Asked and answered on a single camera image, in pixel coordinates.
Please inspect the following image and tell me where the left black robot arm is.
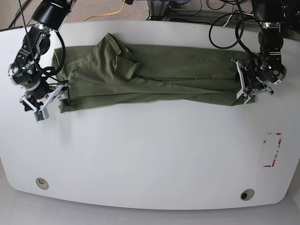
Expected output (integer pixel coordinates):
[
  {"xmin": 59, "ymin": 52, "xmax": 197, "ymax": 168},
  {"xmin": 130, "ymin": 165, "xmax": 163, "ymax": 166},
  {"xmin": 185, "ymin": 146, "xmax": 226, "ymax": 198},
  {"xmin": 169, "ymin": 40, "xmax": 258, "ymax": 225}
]
[{"xmin": 232, "ymin": 0, "xmax": 286, "ymax": 104}]

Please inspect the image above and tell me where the grey aluminium frame rail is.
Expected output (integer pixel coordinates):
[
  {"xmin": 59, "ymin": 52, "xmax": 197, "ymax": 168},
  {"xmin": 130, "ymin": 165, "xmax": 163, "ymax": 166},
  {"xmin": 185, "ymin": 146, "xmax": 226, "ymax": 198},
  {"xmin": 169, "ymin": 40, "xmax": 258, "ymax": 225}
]
[{"xmin": 146, "ymin": 0, "xmax": 240, "ymax": 26}]

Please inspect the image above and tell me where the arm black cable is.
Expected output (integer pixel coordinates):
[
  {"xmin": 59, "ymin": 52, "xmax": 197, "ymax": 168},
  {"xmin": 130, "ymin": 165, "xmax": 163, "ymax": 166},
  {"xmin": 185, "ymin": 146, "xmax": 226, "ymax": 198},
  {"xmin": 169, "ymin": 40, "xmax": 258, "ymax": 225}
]
[
  {"xmin": 208, "ymin": 0, "xmax": 261, "ymax": 59},
  {"xmin": 17, "ymin": 0, "xmax": 70, "ymax": 86}
]

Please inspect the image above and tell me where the white cable on floor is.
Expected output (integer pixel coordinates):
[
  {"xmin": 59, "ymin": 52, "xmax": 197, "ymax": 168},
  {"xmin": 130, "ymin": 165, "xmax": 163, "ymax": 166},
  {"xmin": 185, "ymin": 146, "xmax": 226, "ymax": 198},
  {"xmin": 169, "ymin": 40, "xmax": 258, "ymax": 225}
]
[{"xmin": 222, "ymin": 13, "xmax": 255, "ymax": 28}]

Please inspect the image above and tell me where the red tape rectangle marking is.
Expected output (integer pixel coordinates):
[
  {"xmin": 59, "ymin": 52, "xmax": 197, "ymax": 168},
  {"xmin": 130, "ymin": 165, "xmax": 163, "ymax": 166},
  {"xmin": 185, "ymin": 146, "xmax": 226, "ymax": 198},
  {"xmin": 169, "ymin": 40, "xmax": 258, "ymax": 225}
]
[{"xmin": 261, "ymin": 132, "xmax": 282, "ymax": 168}]

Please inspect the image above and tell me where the olive green t-shirt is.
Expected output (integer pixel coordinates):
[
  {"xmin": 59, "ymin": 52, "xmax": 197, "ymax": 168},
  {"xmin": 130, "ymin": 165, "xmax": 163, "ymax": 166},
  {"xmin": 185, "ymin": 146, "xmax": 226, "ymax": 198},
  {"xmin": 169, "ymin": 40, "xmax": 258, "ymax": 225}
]
[{"xmin": 52, "ymin": 34, "xmax": 249, "ymax": 113}]

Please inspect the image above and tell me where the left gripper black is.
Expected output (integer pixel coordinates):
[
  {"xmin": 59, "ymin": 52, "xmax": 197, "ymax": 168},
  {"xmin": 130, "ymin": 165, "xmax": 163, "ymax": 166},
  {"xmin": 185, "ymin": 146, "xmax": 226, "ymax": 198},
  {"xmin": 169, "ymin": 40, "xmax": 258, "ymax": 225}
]
[{"xmin": 231, "ymin": 58, "xmax": 274, "ymax": 97}]

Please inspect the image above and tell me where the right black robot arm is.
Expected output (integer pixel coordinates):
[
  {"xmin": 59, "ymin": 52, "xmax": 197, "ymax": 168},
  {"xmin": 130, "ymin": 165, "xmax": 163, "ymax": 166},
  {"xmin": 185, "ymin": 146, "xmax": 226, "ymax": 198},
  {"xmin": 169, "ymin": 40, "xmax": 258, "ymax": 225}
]
[{"xmin": 8, "ymin": 0, "xmax": 76, "ymax": 112}]

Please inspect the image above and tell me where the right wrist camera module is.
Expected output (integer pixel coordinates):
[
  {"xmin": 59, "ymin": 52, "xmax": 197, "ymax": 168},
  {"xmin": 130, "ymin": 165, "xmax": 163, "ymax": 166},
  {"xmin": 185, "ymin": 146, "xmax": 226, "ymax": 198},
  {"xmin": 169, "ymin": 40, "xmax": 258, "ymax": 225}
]
[{"xmin": 34, "ymin": 108, "xmax": 49, "ymax": 122}]

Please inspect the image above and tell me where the yellow cable on floor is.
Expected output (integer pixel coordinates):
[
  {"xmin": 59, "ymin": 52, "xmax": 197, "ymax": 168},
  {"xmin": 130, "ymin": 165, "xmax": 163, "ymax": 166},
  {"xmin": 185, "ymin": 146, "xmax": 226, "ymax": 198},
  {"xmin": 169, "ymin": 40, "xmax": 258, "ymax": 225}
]
[{"xmin": 84, "ymin": 0, "xmax": 125, "ymax": 22}]

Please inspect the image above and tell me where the right table cable grommet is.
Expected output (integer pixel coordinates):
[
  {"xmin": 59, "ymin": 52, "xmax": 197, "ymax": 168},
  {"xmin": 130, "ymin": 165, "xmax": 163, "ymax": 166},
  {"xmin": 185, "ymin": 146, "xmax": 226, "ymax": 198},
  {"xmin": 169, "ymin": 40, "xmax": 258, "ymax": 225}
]
[{"xmin": 240, "ymin": 189, "xmax": 255, "ymax": 201}]

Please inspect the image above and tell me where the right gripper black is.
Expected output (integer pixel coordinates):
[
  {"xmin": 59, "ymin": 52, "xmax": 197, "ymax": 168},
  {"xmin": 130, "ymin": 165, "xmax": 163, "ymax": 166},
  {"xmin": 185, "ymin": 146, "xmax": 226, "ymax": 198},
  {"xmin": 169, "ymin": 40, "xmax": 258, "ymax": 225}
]
[{"xmin": 20, "ymin": 82, "xmax": 69, "ymax": 112}]

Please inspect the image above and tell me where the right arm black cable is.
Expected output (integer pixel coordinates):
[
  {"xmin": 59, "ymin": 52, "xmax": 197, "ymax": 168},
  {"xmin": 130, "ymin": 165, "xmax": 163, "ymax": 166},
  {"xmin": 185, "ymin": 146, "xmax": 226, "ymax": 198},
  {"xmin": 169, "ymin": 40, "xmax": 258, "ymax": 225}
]
[{"xmin": 17, "ymin": 0, "xmax": 70, "ymax": 86}]

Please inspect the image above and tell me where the table cable grommet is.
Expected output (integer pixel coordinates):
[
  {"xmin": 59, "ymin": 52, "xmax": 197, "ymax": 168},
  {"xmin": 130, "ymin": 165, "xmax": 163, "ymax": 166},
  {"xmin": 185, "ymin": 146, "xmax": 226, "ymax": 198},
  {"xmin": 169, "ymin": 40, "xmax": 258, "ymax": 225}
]
[
  {"xmin": 36, "ymin": 178, "xmax": 49, "ymax": 190},
  {"xmin": 240, "ymin": 189, "xmax": 255, "ymax": 201}
]

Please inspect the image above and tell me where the left table cable grommet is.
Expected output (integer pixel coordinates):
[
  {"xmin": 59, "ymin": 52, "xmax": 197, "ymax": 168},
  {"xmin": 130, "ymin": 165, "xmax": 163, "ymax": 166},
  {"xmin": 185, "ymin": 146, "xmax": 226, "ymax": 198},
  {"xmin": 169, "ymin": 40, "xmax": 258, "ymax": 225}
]
[{"xmin": 36, "ymin": 178, "xmax": 49, "ymax": 190}]

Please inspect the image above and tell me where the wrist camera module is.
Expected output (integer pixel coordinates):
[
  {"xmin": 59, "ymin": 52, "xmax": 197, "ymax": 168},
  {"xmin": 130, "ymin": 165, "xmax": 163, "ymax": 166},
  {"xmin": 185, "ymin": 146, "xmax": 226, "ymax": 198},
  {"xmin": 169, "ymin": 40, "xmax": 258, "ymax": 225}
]
[
  {"xmin": 236, "ymin": 89, "xmax": 251, "ymax": 105},
  {"xmin": 34, "ymin": 108, "xmax": 49, "ymax": 122}
]

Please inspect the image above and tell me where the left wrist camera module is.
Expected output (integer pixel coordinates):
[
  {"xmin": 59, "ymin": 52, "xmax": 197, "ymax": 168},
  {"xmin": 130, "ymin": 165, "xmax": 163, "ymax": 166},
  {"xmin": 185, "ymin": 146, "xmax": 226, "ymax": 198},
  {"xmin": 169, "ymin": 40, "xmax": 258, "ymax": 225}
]
[{"xmin": 236, "ymin": 89, "xmax": 251, "ymax": 105}]

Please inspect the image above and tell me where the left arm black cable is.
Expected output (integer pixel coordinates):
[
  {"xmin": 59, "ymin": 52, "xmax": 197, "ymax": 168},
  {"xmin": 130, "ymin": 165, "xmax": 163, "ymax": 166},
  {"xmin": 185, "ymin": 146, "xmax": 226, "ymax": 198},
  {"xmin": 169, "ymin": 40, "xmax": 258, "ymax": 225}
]
[{"xmin": 208, "ymin": 0, "xmax": 261, "ymax": 59}]

